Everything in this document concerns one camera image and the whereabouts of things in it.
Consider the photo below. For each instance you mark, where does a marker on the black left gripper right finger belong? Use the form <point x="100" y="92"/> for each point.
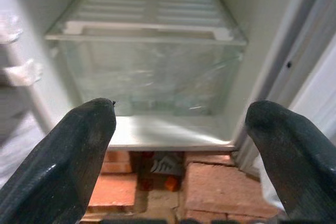
<point x="296" y="161"/>

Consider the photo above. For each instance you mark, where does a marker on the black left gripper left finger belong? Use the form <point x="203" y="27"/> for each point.
<point x="50" y="171"/>

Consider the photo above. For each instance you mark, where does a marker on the grey fridge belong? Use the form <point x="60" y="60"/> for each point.
<point x="262" y="56"/>

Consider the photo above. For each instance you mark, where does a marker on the glass fridge shelf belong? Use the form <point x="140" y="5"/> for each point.
<point x="147" y="28"/>

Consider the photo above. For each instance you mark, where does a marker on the orange brick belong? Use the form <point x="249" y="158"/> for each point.
<point x="118" y="162"/>
<point x="225" y="190"/>
<point x="113" y="193"/>

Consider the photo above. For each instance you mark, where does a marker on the brown bottle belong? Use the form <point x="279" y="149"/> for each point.
<point x="146" y="171"/>

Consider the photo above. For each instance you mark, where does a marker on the grey and white packet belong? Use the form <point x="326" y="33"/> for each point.
<point x="168" y="165"/>

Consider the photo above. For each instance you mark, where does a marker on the small orange item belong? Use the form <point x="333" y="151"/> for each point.
<point x="172" y="183"/>

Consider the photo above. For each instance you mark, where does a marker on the clear crisper drawer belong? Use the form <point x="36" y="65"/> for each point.
<point x="126" y="72"/>

